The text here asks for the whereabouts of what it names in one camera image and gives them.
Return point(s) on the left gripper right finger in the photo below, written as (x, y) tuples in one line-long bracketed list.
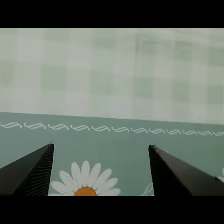
[(176, 176)]

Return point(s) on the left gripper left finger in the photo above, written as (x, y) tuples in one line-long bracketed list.
[(29, 173)]

